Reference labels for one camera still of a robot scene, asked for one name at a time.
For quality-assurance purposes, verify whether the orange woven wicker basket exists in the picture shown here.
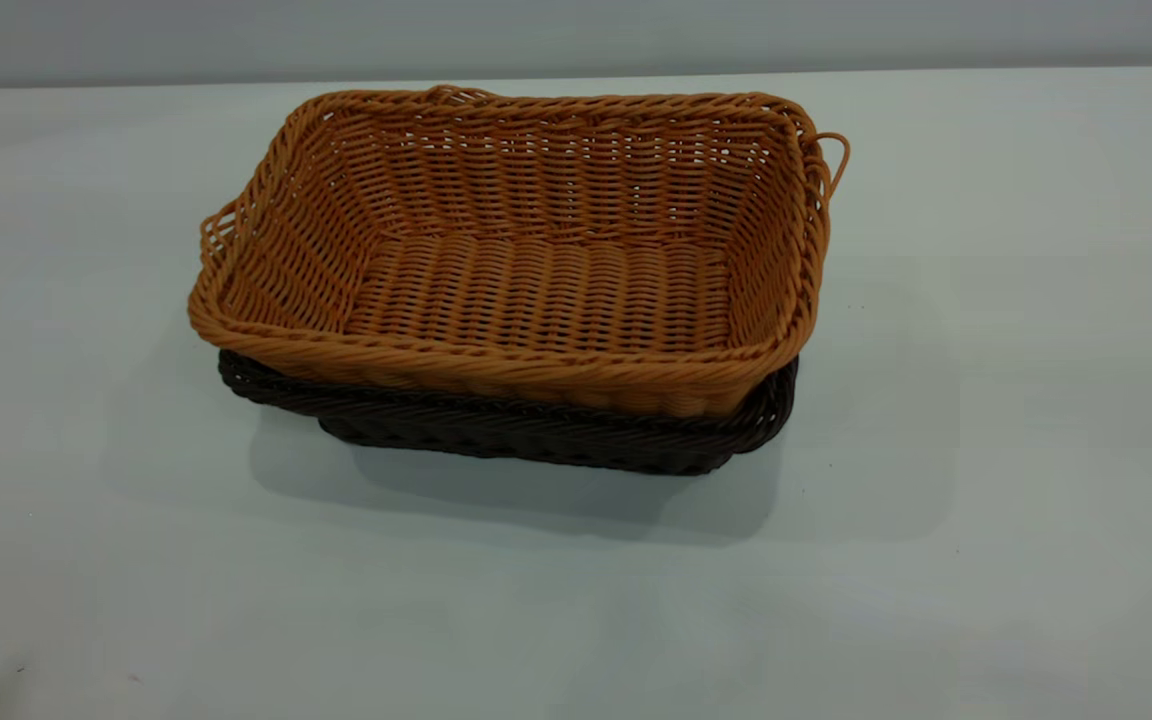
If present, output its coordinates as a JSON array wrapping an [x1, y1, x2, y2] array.
[[187, 85, 851, 420]]

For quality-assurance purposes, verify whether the black woven wicker basket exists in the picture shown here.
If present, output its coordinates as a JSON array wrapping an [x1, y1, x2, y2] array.
[[217, 349, 799, 476]]

